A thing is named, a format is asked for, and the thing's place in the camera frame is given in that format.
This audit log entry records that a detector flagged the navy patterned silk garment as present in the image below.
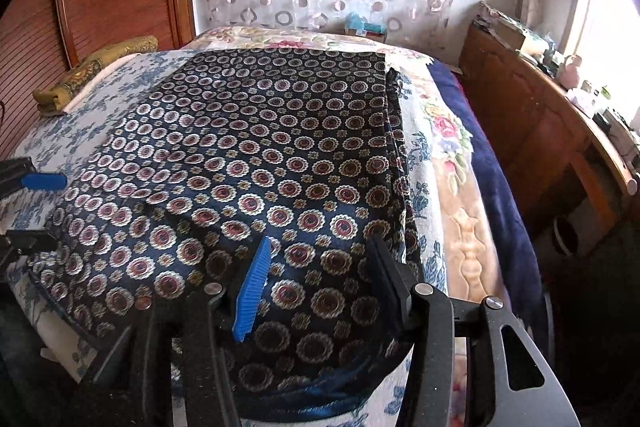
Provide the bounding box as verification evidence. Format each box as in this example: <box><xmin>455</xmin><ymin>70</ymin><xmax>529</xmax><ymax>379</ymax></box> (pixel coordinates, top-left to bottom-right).
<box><xmin>28</xmin><ymin>48</ymin><xmax>418</xmax><ymax>421</ymax></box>

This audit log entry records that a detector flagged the olive gold patterned pillow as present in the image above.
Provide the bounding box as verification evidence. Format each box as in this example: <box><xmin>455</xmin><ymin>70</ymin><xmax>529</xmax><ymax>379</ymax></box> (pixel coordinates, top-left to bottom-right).
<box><xmin>32</xmin><ymin>36</ymin><xmax>158</xmax><ymax>117</ymax></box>

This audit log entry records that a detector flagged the pink floral bed quilt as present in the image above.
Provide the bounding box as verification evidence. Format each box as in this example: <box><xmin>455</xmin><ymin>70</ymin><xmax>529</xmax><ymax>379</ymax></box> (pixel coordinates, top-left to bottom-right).
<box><xmin>192</xmin><ymin>27</ymin><xmax>504</xmax><ymax>426</ymax></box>

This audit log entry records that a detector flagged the navy blue blanket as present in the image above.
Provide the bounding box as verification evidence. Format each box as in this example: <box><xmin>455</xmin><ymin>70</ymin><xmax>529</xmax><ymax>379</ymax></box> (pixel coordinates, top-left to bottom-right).
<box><xmin>428</xmin><ymin>61</ymin><xmax>547</xmax><ymax>329</ymax></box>

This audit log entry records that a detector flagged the long wooden side cabinet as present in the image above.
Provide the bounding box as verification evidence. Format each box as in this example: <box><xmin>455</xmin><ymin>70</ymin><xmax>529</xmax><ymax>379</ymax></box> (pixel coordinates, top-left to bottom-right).
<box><xmin>459</xmin><ymin>25</ymin><xmax>639</xmax><ymax>255</ymax></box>

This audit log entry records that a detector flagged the brown wooden wardrobe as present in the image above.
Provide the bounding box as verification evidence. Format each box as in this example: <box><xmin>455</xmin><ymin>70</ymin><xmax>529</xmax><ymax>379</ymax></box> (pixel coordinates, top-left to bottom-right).
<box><xmin>0</xmin><ymin>0</ymin><xmax>198</xmax><ymax>158</ymax></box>

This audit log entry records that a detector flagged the pink bottle on cabinet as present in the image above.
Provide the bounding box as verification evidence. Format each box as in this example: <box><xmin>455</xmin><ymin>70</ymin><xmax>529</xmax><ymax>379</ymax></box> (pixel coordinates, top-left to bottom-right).
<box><xmin>556</xmin><ymin>54</ymin><xmax>582</xmax><ymax>90</ymax></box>

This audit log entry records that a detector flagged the cardboard box on cabinet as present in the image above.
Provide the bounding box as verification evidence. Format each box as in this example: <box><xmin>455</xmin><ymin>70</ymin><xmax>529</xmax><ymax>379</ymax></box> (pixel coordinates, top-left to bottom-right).
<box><xmin>491</xmin><ymin>20</ymin><xmax>546</xmax><ymax>54</ymax></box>

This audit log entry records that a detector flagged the box with blue items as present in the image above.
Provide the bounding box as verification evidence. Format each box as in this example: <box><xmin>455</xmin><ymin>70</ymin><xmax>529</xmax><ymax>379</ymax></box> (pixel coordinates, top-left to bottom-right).
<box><xmin>345</xmin><ymin>12</ymin><xmax>387</xmax><ymax>41</ymax></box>

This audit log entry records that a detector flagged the window with wooden frame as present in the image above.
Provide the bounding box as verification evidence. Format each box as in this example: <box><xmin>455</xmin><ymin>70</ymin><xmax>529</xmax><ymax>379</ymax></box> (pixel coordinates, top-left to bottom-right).
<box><xmin>564</xmin><ymin>0</ymin><xmax>639</xmax><ymax>119</ymax></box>

